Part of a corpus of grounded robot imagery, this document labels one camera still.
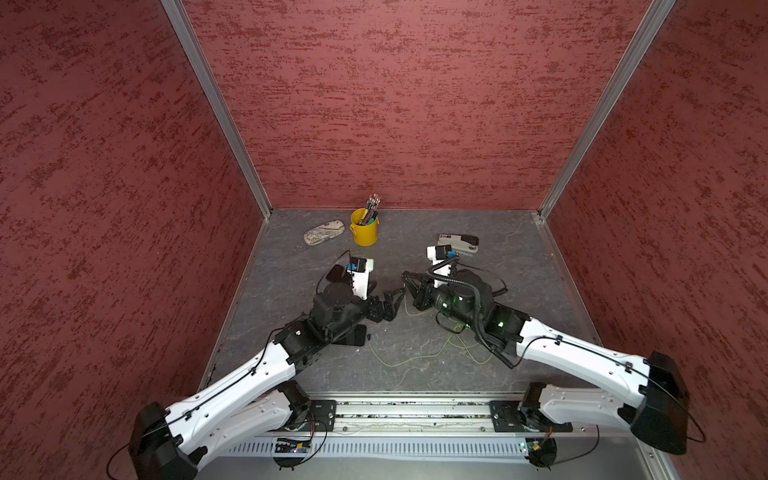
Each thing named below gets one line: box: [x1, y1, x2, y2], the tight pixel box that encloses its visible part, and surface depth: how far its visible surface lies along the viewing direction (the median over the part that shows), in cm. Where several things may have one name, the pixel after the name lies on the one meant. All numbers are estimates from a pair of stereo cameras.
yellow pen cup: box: [350, 208, 380, 247], surface depth 108 cm
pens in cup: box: [359, 193, 381, 225], surface depth 105 cm
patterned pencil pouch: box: [303, 219, 345, 246], surface depth 112 cm
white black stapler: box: [437, 233, 479, 254], surface depth 111 cm
